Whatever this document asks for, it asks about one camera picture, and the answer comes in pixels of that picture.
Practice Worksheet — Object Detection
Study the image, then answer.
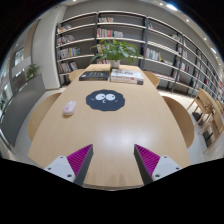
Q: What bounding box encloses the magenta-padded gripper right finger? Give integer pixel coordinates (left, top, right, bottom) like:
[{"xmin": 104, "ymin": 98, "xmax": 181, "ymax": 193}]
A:
[{"xmin": 133, "ymin": 143, "xmax": 183, "ymax": 186}]

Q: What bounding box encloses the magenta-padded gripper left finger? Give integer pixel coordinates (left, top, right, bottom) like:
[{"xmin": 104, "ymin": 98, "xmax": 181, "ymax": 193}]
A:
[{"xmin": 44, "ymin": 143, "xmax": 94, "ymax": 187}]

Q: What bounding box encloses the pink computer mouse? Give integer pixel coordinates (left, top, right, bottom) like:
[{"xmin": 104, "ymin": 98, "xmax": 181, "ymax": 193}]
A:
[{"xmin": 63, "ymin": 100, "xmax": 78, "ymax": 117}]

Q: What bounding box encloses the black cartoon-face mouse pad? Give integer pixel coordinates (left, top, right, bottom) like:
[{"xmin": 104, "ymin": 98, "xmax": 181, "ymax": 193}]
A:
[{"xmin": 85, "ymin": 89, "xmax": 126, "ymax": 112}]

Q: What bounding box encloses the group of slatted wooden chairs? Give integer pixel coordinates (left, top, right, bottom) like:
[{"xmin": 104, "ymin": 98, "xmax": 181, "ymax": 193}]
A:
[{"xmin": 186, "ymin": 88, "xmax": 224, "ymax": 153}]

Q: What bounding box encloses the beige book with red lettering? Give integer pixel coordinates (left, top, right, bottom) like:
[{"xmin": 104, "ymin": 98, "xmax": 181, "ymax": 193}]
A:
[{"xmin": 110, "ymin": 78, "xmax": 144, "ymax": 86}]

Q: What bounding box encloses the black hardcover book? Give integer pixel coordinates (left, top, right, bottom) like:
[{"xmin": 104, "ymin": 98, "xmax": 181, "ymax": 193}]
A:
[{"xmin": 78, "ymin": 70, "xmax": 110, "ymax": 82}]

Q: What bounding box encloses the white illustrated book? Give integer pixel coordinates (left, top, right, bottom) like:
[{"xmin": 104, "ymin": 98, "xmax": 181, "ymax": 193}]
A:
[{"xmin": 110, "ymin": 68, "xmax": 145, "ymax": 82}]

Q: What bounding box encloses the small green potted plant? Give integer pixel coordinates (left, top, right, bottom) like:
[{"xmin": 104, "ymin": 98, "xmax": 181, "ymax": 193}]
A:
[{"xmin": 25, "ymin": 63, "xmax": 43, "ymax": 81}]

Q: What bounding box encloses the grey bookshelf unit with books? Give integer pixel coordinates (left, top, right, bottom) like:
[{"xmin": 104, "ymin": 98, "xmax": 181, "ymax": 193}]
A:
[{"xmin": 54, "ymin": 9, "xmax": 224, "ymax": 104}]

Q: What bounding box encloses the green potted plant white pot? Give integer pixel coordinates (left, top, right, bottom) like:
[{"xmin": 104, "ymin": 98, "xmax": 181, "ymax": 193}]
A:
[{"xmin": 89, "ymin": 38, "xmax": 145, "ymax": 69}]

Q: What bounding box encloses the row of ceiling lights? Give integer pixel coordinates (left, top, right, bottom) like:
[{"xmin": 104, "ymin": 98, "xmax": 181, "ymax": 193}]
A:
[{"xmin": 158, "ymin": 1, "xmax": 219, "ymax": 56}]

